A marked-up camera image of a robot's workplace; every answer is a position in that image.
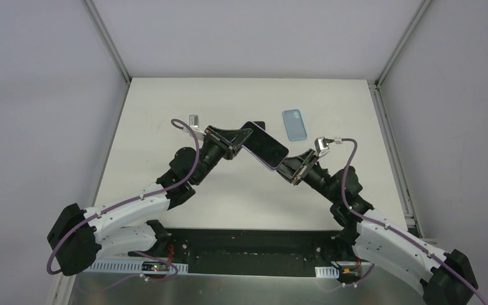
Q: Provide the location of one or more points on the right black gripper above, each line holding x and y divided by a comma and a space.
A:
299, 168

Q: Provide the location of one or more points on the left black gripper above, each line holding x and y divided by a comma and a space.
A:
220, 141

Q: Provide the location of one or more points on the purple-edged black smartphone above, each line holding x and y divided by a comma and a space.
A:
266, 146

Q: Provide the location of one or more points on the light blue phone case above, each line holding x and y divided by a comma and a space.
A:
294, 125

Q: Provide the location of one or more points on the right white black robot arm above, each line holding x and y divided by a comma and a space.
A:
440, 277

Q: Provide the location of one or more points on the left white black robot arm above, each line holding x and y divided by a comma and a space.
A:
80, 236

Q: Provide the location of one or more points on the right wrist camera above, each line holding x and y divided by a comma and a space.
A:
322, 146

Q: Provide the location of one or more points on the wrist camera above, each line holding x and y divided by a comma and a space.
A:
193, 123
322, 146

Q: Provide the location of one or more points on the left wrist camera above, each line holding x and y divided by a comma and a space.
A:
193, 123

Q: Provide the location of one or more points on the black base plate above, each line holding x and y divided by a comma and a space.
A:
257, 252

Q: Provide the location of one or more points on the right white cable duct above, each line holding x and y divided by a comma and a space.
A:
327, 272

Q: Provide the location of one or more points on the left aluminium frame post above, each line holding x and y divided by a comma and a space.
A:
107, 40

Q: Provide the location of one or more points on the aluminium frame post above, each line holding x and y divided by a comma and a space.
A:
107, 40
403, 41

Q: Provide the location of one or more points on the right aluminium frame post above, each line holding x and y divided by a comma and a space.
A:
403, 41

